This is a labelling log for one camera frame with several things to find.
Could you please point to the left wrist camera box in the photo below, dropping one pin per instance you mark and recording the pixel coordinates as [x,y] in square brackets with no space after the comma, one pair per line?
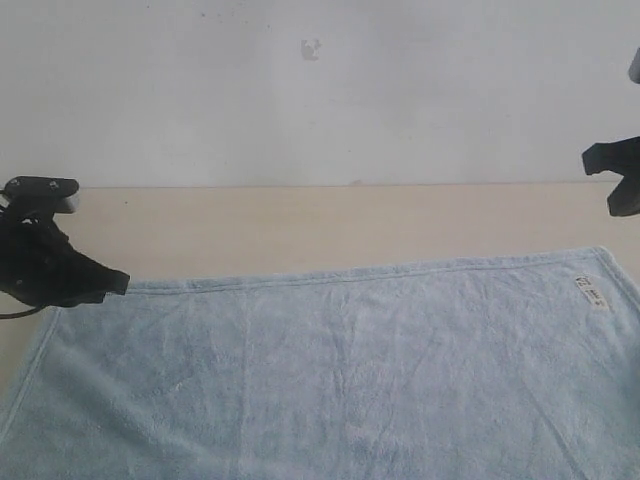
[35,194]

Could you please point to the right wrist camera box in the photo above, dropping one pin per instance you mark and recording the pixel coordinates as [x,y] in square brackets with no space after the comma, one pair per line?
[634,68]

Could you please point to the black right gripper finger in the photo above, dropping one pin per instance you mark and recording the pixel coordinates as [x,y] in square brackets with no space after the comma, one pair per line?
[624,200]
[620,157]

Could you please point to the light blue fluffy towel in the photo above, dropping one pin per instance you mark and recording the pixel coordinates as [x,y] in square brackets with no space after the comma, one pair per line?
[484,368]

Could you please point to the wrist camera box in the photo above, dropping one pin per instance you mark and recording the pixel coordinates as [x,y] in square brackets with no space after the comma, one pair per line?
[634,68]
[35,194]

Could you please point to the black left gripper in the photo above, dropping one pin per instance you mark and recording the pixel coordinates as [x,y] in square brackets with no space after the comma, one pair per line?
[39,266]

